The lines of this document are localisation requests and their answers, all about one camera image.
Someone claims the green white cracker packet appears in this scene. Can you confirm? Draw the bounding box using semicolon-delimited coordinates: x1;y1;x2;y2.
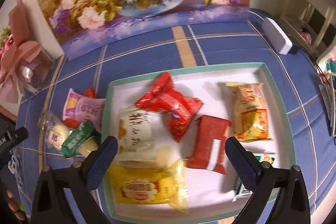
234;152;276;198

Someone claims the yellow jelly cup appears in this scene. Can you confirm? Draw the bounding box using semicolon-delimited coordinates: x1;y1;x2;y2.
77;136;99;157

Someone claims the green biscuit packet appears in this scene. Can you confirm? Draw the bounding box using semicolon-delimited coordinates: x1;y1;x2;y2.
61;121;96;158

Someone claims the pink purple swiss roll packet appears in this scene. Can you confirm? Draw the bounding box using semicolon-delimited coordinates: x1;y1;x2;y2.
62;89;106;132

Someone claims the cream orange cake packet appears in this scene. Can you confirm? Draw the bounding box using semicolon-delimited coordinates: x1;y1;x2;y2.
226;82;271;142

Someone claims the yellow soft bread packet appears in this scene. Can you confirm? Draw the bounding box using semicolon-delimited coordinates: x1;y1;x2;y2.
108;159;189;211

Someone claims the dark red white-stripe packet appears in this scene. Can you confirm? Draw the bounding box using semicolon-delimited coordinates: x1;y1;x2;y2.
186;115;232;174

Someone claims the red patterned packet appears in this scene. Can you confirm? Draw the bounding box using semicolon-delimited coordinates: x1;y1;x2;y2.
63;88;96;129

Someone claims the white nut snack packet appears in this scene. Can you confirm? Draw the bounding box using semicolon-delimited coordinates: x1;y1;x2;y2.
117;107;156;161

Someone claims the red candy-twist snack packet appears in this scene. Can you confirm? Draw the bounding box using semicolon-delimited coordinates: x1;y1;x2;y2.
134;72;203;143

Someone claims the round pastry clear packet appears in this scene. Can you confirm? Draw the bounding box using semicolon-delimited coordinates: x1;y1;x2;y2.
38;110;72;151

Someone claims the left gloved hand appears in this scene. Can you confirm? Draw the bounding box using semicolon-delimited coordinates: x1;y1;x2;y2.
1;182;29;223

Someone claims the crumpled blue white wrapper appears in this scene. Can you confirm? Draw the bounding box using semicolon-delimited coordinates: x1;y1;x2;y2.
8;146;24;190

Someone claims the blue plaid tablecloth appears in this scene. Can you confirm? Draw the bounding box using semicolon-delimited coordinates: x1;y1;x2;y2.
17;9;335;223

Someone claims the pink paper flower bouquet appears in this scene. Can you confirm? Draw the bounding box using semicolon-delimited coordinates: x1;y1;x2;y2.
1;0;53;103

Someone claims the white teal-rimmed tray box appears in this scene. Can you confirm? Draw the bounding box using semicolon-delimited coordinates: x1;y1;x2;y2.
101;63;295;223

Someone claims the white power adapter box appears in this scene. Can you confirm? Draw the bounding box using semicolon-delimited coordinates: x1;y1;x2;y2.
261;17;293;55

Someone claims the white wooden chair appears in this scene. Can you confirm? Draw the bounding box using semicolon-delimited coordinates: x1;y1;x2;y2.
280;0;335;64

